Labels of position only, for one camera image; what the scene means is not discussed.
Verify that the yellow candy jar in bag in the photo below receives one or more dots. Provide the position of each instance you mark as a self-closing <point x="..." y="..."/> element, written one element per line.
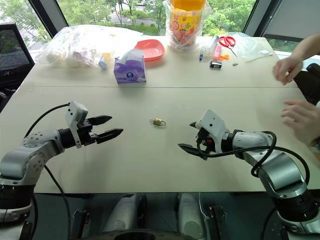
<point x="185" y="27"/>

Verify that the clear bag of white items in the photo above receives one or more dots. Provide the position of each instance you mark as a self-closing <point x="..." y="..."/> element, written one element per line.
<point x="77" y="47"/>

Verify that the person's right hand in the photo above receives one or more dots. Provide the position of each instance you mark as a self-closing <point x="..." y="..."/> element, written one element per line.
<point x="287" y="70"/>

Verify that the dark rounded robot base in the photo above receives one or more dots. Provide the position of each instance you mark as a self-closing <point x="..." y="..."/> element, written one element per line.
<point x="140" y="235"/>

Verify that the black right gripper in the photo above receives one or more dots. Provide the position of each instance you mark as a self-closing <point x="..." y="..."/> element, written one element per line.
<point x="205" y="142"/>

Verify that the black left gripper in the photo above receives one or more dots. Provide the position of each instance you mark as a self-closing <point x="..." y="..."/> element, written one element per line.
<point x="86" y="138"/>

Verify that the clear empty plastic bag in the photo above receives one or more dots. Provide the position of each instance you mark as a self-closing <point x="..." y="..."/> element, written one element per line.
<point x="250" y="47"/>

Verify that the small white blue bottle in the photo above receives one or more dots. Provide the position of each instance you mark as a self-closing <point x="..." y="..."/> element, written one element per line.
<point x="103" y="62"/>

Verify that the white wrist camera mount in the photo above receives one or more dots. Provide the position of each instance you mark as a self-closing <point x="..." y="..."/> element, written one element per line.
<point x="215" y="126"/>
<point x="75" y="112"/>

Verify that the small orange clip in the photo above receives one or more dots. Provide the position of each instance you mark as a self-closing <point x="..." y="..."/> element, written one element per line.
<point x="224" y="57"/>

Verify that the black metal bracket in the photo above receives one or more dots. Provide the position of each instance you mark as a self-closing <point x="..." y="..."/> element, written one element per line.
<point x="80" y="225"/>
<point x="219" y="222"/>

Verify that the coral red plastic bowl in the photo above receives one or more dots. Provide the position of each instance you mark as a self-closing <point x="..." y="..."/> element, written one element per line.
<point x="150" y="48"/>

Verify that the small black box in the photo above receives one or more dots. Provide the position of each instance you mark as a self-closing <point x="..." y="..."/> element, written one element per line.
<point x="216" y="64"/>

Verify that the black mesh office chair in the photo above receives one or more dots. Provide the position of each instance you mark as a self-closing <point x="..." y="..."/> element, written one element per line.
<point x="12" y="52"/>

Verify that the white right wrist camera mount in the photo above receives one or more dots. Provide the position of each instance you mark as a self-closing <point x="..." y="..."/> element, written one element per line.
<point x="215" y="126"/>

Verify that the silver robot leg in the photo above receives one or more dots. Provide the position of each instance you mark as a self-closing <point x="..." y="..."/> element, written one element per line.
<point x="125" y="212"/>
<point x="191" y="215"/>

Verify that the person's left hand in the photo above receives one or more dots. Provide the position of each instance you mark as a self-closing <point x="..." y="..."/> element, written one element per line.
<point x="305" y="120"/>

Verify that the black window frame post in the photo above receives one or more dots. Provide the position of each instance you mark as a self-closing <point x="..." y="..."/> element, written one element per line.
<point x="257" y="15"/>
<point x="47" y="15"/>

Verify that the person's right forearm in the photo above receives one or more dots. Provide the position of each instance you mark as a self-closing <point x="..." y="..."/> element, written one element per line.
<point x="308" y="46"/>

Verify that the blue white pen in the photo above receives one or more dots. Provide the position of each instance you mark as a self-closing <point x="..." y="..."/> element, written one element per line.
<point x="201" y="55"/>

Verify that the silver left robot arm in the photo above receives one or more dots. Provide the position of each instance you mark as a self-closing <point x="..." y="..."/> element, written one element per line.
<point x="30" y="155"/>

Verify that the black rounded chair part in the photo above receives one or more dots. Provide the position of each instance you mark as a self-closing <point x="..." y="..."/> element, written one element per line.
<point x="308" y="82"/>

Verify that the clear plastic tube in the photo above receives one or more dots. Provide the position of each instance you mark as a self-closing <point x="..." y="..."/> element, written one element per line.
<point x="212" y="42"/>

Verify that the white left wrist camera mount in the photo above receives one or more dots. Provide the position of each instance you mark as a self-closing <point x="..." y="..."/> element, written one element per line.
<point x="75" y="112"/>

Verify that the purple tissue box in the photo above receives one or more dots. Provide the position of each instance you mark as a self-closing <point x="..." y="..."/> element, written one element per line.
<point x="130" y="72"/>

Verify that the pink rectangular stick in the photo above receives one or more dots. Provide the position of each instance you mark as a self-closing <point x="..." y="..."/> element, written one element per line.
<point x="217" y="53"/>

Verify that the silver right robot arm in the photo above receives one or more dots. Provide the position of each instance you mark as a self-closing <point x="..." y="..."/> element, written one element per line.
<point x="280" y="170"/>

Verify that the small brass padlock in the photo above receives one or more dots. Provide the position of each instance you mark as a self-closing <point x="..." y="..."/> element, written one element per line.
<point x="157" y="122"/>

